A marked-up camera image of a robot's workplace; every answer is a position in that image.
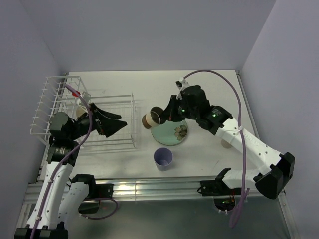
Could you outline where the lilac plastic cup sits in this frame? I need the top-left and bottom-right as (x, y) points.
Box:
(154, 147), (173, 171)

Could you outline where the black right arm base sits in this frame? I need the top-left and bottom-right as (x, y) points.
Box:
(197, 180), (236, 211)

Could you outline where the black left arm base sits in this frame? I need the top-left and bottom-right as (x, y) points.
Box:
(78, 183), (114, 214)

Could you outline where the white wire dish rack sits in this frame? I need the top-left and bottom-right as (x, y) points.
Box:
(30, 75), (136, 151)

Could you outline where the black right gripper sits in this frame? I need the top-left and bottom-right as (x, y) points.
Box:
(159, 95), (198, 122)

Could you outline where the steel cup with brown band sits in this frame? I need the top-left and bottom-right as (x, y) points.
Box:
(142, 107), (165, 129)

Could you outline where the green floral plate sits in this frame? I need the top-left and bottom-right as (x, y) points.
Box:
(151, 120), (188, 146)

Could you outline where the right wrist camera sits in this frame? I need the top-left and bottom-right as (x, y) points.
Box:
(175, 77), (189, 91)

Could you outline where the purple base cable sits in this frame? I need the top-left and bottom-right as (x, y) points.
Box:
(82, 199), (118, 220)

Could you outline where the beige paper cup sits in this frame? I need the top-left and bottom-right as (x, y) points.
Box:
(221, 139), (232, 149)

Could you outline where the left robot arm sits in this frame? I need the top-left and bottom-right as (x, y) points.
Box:
(14, 103), (127, 239)

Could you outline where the aluminium mounting rail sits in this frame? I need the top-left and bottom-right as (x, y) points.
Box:
(23, 175), (265, 203)

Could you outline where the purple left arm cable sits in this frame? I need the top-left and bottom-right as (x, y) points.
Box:
(29, 84), (93, 239)

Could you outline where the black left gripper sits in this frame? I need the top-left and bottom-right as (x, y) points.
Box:
(69, 102), (127, 140)

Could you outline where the beige ceramic bowl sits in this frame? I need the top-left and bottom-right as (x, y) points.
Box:
(76, 106), (87, 118)

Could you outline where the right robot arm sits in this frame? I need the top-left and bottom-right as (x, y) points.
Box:
(160, 83), (295, 199)

